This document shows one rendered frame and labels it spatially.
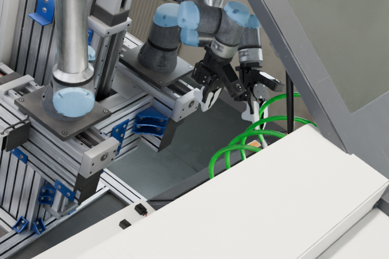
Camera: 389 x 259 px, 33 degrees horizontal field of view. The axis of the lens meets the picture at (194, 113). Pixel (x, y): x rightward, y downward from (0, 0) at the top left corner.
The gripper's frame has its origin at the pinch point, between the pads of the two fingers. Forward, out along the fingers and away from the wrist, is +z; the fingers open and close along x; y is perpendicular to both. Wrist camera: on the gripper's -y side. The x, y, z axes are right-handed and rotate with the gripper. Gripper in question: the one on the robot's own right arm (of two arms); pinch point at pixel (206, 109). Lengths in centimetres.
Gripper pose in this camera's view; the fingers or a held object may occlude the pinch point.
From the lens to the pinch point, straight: 198.6
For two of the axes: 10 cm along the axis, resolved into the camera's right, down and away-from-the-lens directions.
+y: -7.1, -5.7, 4.1
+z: -2.9, 7.7, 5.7
